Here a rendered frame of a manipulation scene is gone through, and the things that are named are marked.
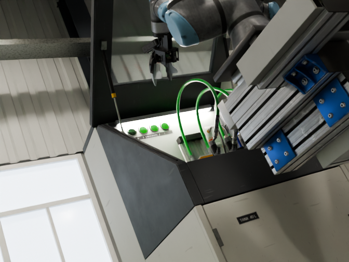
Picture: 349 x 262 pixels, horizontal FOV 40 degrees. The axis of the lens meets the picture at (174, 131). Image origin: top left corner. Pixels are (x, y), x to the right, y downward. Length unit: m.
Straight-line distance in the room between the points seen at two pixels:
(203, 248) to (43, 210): 4.56
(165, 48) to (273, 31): 0.80
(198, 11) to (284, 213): 0.77
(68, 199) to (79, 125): 1.17
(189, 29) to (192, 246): 0.73
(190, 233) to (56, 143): 4.95
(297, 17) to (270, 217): 0.85
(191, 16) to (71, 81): 5.82
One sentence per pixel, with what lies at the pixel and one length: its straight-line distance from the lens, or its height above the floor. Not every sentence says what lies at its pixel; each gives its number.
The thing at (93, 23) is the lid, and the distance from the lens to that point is 2.12.
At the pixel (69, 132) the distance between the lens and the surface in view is 6.65.
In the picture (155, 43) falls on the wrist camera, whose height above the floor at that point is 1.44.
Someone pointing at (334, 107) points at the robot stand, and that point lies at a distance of 1.22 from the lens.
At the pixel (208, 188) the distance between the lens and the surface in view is 1.66.
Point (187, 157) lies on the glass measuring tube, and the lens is 2.33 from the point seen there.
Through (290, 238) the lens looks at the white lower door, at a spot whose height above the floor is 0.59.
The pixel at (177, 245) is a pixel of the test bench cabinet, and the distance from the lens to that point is 1.80.
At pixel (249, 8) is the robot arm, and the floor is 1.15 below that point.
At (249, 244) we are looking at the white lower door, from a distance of 1.64.
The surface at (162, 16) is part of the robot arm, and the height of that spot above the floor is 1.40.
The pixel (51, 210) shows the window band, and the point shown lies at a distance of 6.09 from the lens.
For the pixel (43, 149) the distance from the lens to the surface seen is 6.42.
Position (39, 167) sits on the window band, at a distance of 6.32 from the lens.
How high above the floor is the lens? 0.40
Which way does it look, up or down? 23 degrees up
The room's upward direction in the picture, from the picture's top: 24 degrees counter-clockwise
